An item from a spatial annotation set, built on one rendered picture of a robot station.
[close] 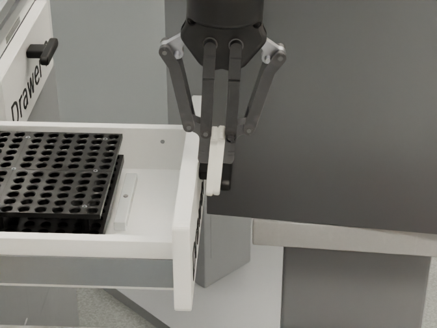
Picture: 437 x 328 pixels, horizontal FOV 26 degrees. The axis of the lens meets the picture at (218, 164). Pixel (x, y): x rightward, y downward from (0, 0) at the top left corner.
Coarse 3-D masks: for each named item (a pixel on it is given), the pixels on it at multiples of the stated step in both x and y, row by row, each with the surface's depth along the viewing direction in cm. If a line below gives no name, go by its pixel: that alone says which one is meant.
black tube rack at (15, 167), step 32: (0, 160) 108; (32, 160) 109; (64, 160) 108; (96, 160) 108; (0, 192) 102; (32, 192) 102; (64, 192) 102; (0, 224) 101; (32, 224) 103; (64, 224) 102; (96, 224) 102
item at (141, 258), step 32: (0, 128) 117; (32, 128) 117; (64, 128) 116; (96, 128) 116; (128, 128) 116; (160, 128) 116; (128, 160) 118; (160, 160) 118; (160, 192) 114; (128, 224) 108; (160, 224) 108; (0, 256) 97; (32, 256) 96; (64, 256) 96; (96, 256) 96; (128, 256) 96; (160, 256) 96; (128, 288) 98; (160, 288) 98
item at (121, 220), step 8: (128, 176) 115; (136, 176) 115; (128, 184) 113; (136, 184) 115; (128, 192) 112; (120, 200) 110; (128, 200) 110; (120, 208) 109; (128, 208) 109; (120, 216) 107; (128, 216) 108; (120, 224) 106
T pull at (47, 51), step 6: (48, 42) 134; (54, 42) 134; (30, 48) 133; (36, 48) 133; (42, 48) 133; (48, 48) 132; (54, 48) 134; (30, 54) 132; (36, 54) 132; (42, 54) 131; (48, 54) 131; (42, 60) 130; (48, 60) 130
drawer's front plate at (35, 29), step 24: (24, 24) 136; (48, 24) 146; (24, 48) 131; (0, 72) 122; (24, 72) 132; (48, 72) 147; (0, 96) 121; (24, 96) 132; (0, 120) 123; (24, 120) 132
